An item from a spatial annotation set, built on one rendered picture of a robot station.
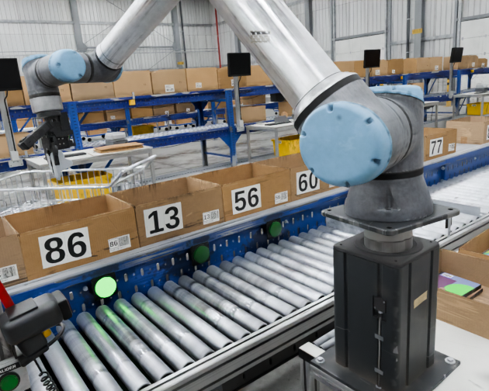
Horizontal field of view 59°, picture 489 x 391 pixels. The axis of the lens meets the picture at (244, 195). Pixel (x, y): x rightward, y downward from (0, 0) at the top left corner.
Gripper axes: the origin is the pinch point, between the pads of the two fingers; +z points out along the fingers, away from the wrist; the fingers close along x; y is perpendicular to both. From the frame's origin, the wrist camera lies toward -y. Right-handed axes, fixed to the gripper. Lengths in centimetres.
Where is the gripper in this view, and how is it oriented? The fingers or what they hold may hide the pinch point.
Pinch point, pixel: (56, 176)
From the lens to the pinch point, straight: 149.1
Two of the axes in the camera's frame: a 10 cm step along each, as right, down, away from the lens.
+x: -6.6, -0.2, 7.5
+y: 7.3, -2.2, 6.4
